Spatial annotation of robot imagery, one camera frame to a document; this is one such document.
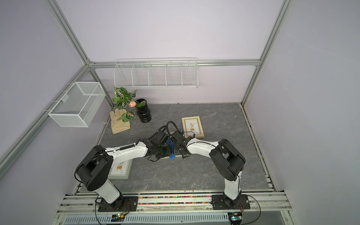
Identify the blue microfiber cloth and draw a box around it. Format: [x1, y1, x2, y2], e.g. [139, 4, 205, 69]
[166, 139, 176, 159]

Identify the gold frame with plant print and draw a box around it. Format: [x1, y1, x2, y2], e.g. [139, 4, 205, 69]
[182, 116, 204, 138]

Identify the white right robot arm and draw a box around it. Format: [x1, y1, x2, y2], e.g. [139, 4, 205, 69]
[170, 131, 246, 200]

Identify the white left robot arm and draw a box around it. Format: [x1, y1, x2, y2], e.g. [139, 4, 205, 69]
[75, 130, 171, 204]

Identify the glossy black vase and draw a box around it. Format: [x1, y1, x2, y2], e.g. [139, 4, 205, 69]
[136, 98, 152, 123]

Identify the cream work glove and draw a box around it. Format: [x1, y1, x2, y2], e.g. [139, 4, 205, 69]
[110, 109, 130, 134]

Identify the green artificial plant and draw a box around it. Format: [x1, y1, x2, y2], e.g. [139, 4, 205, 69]
[112, 87, 147, 122]

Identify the green picture frame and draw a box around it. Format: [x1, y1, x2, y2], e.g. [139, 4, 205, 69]
[108, 159, 133, 180]

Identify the aluminium rail base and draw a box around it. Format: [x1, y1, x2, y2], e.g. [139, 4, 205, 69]
[52, 190, 298, 225]

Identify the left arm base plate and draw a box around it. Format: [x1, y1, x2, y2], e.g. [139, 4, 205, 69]
[97, 196, 139, 212]

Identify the white wire wall shelf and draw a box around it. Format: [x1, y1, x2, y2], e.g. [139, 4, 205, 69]
[113, 58, 199, 89]

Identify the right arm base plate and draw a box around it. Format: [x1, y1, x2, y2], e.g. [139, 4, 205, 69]
[211, 194, 250, 210]

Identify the white wire basket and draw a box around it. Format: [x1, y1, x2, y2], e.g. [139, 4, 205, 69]
[48, 82, 106, 128]

